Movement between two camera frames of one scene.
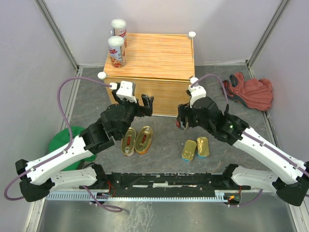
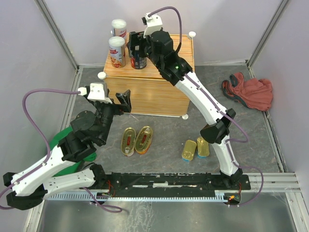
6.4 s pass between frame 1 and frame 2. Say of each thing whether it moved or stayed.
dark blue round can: moved
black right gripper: moved
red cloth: stayed
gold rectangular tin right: stayed
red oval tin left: stayed
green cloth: stayed
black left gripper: moved
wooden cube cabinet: stayed
